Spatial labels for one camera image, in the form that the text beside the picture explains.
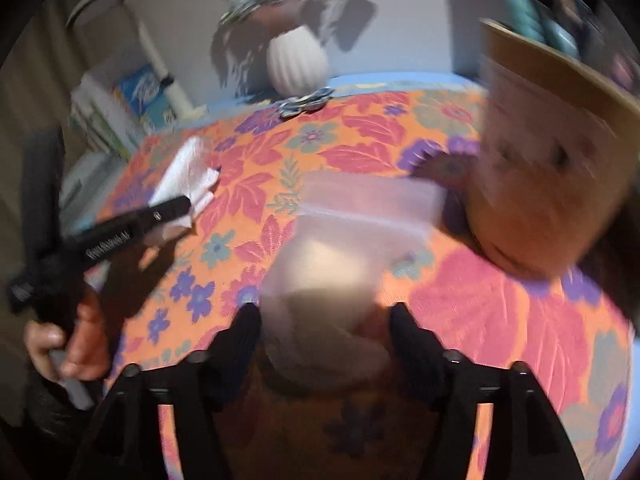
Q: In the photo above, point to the white desk lamp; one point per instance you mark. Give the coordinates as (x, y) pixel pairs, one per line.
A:
(86, 11)

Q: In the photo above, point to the pink translucent pouch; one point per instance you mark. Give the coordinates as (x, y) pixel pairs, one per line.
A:
(322, 285)

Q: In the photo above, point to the stack of books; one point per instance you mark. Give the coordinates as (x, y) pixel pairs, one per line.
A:
(104, 119)

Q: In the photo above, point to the floral orange tablecloth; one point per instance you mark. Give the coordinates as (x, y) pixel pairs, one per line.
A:
(567, 329)

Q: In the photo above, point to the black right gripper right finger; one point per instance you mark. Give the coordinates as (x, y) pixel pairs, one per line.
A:
(435, 375)

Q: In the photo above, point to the blue plaid scrunchie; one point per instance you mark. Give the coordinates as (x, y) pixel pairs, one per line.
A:
(293, 107)

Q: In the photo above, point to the white folded towel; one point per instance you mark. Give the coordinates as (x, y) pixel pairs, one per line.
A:
(192, 174)

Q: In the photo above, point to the blue cover book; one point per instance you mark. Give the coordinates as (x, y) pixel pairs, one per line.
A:
(144, 98)

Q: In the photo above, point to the white ribbed vase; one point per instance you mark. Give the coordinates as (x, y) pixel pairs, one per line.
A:
(297, 64)

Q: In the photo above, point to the pens in holder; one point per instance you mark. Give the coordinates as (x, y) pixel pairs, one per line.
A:
(589, 31)

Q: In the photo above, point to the person's left hand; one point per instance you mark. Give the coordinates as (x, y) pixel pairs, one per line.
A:
(84, 357)

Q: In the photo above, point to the cork pen holder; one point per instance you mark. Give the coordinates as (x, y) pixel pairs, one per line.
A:
(559, 148)

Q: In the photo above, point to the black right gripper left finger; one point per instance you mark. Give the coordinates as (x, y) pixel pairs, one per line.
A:
(221, 368)

